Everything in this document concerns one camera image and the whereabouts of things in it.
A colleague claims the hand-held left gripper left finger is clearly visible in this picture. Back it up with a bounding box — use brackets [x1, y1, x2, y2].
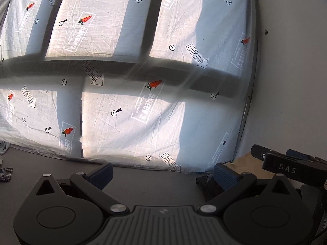
[36, 163, 129, 213]

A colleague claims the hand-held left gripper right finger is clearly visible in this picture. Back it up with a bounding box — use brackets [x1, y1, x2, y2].
[197, 163, 294, 213]

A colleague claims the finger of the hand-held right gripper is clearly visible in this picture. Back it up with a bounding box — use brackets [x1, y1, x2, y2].
[286, 149, 311, 160]
[251, 144, 269, 162]

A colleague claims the tan long-sleeve shirt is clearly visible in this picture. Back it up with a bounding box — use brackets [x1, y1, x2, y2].
[226, 153, 266, 176]

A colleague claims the pile of dark clothes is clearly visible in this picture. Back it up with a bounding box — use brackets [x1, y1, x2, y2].
[195, 172, 230, 202]

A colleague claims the plaid button shirt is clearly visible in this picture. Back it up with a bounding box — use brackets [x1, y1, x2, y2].
[0, 167, 13, 183]

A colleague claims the grey garment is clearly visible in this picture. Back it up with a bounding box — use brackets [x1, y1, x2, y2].
[0, 140, 11, 164]

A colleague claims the white printed curtain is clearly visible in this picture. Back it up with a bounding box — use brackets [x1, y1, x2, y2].
[0, 0, 258, 174]

